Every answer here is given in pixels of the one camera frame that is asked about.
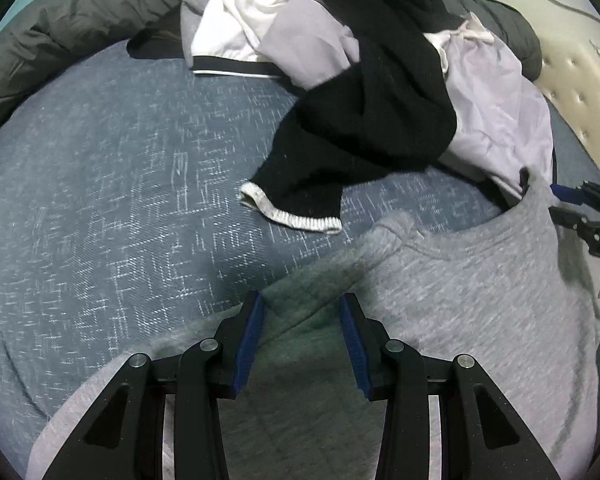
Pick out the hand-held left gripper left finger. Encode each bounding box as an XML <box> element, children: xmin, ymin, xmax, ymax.
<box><xmin>40</xmin><ymin>290</ymin><xmax>268</xmax><ymax>480</ymax></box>

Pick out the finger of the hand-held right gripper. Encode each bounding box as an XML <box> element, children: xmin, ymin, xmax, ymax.
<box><xmin>550</xmin><ymin>181</ymin><xmax>600</xmax><ymax>211</ymax></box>
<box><xmin>550</xmin><ymin>206</ymin><xmax>597</xmax><ymax>234</ymax></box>

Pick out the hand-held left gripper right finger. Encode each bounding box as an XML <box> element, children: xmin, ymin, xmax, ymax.
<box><xmin>339</xmin><ymin>292</ymin><xmax>563</xmax><ymax>480</ymax></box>

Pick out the grey sweater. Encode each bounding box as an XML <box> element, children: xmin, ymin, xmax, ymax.
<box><xmin>25</xmin><ymin>167</ymin><xmax>600</xmax><ymax>480</ymax></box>

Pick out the lavender garment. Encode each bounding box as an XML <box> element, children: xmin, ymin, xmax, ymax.
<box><xmin>422</xmin><ymin>12</ymin><xmax>558</xmax><ymax>206</ymax></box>

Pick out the cream tufted headboard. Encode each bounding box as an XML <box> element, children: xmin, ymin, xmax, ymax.
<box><xmin>480</xmin><ymin>0</ymin><xmax>600</xmax><ymax>186</ymax></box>

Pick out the bed with blue sheet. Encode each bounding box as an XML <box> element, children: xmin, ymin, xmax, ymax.
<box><xmin>0</xmin><ymin>40</ymin><xmax>600</xmax><ymax>436</ymax></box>

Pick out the black sweater with white cuff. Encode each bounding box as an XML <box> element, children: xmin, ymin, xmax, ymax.
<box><xmin>240</xmin><ymin>0</ymin><xmax>458</xmax><ymax>233</ymax></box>

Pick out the white and grey garment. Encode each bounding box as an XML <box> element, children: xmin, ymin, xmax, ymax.
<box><xmin>180</xmin><ymin>0</ymin><xmax>361</xmax><ymax>91</ymax></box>

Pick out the dark grey duvet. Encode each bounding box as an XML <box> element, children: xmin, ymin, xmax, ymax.
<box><xmin>0</xmin><ymin>0</ymin><xmax>543</xmax><ymax>148</ymax></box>

